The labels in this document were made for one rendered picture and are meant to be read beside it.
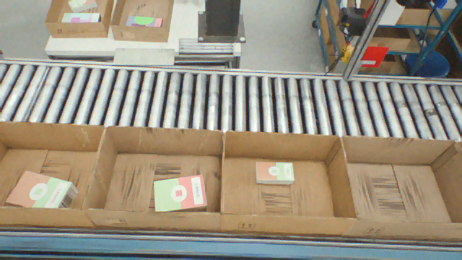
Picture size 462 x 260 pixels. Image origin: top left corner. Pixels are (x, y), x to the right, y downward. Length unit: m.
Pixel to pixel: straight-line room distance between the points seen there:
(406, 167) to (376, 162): 0.11
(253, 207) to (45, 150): 0.78
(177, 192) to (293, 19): 2.55
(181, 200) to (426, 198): 0.85
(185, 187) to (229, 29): 1.02
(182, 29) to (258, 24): 1.41
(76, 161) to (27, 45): 2.11
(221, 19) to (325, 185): 1.01
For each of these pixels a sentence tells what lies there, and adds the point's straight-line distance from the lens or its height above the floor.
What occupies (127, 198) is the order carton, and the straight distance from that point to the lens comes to 1.20.
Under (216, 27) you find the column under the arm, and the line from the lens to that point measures 1.86.
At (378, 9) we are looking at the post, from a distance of 1.58.
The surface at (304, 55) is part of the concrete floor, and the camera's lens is 3.03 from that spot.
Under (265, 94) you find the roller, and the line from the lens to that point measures 1.63.
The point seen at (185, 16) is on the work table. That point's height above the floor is 0.75.
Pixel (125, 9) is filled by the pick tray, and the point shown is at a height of 0.76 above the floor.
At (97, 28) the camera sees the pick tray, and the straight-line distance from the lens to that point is 1.93.
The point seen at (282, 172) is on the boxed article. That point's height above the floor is 0.92.
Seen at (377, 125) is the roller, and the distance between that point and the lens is 1.70.
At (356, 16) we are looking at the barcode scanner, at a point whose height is 1.08.
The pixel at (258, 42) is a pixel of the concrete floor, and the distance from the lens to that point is 3.07.
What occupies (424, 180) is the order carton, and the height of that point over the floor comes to 0.89.
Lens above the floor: 1.96
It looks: 56 degrees down
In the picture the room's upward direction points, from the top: 5 degrees clockwise
